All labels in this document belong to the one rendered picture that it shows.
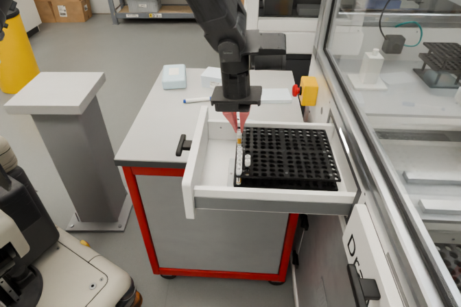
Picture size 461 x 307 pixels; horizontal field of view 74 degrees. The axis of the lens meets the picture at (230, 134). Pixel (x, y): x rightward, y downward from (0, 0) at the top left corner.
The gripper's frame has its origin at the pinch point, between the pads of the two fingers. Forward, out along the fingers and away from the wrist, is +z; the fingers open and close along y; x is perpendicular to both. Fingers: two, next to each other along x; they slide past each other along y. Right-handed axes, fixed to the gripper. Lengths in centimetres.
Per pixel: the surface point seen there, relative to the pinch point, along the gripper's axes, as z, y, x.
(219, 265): 76, -14, 11
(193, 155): 1.5, -9.1, -7.9
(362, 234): 5.5, 23.0, -22.2
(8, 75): 58, -218, 154
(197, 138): 1.5, -9.5, -2.2
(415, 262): -1.7, 26.4, -31.3
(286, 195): 7.1, 10.6, -12.9
